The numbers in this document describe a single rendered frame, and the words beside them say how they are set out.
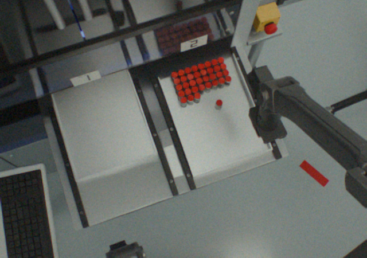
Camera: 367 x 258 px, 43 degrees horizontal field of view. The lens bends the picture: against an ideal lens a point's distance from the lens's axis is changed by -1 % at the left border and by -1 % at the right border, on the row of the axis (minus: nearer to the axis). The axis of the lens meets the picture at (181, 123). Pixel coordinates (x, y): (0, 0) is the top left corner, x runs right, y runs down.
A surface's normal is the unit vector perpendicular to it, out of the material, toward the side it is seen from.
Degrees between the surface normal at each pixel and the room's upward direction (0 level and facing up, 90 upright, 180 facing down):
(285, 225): 0
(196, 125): 0
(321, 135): 83
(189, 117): 0
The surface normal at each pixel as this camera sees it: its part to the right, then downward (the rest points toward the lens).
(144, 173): 0.01, -0.28
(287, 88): -0.15, -0.85
